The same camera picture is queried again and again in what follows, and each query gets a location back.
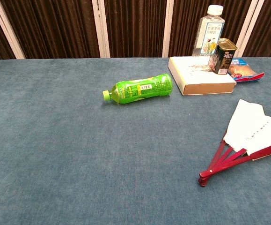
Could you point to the white red folding fan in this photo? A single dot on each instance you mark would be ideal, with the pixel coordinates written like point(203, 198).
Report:
point(247, 126)

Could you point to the dark brown curtain backdrop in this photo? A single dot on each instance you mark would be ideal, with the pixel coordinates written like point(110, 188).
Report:
point(55, 28)

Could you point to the green plastic tea bottle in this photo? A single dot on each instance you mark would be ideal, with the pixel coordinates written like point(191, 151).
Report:
point(142, 89)

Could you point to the white flat cardboard box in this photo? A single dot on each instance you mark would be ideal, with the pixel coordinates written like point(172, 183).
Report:
point(196, 79)

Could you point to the black gold tin can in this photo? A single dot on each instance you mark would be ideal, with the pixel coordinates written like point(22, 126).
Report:
point(225, 61)

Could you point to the clear plastic water bottle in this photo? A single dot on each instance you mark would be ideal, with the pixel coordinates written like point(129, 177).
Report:
point(207, 32)

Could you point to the blue red snack bag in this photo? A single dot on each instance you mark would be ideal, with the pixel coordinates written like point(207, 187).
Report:
point(243, 70)

